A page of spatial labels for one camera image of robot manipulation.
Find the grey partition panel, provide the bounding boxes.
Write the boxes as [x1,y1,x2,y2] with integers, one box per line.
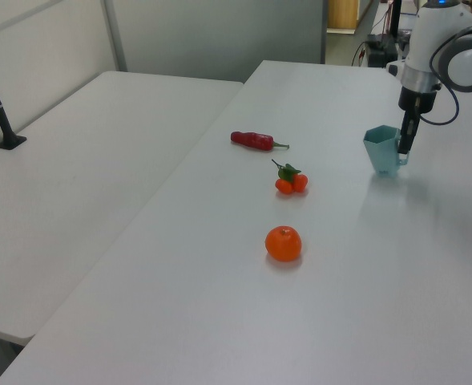
[109,0,328,83]

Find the wooden door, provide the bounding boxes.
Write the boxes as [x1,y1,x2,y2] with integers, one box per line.
[327,0,359,30]

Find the white partition panel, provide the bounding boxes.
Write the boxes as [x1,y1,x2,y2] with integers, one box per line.
[0,0,120,160]

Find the red chili pepper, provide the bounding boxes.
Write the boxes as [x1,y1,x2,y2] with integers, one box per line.
[230,131,290,152]

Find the small orange fruits with leaves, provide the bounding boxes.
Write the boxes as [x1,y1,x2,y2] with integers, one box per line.
[271,159,309,197]

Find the orange tangerine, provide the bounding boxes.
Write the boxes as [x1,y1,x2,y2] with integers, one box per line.
[264,225,303,263]

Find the light blue hexagonal mug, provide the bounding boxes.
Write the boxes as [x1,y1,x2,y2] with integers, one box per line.
[362,124,411,177]

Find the black equipment box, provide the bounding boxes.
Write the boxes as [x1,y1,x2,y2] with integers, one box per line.
[365,34,400,68]

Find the black vertical stand pole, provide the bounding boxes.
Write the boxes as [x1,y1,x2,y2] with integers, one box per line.
[389,0,403,39]

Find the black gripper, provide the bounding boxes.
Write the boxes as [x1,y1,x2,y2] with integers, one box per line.
[397,85,438,156]

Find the dark cable on robot arm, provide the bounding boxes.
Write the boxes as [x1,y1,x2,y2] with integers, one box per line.
[418,27,472,125]

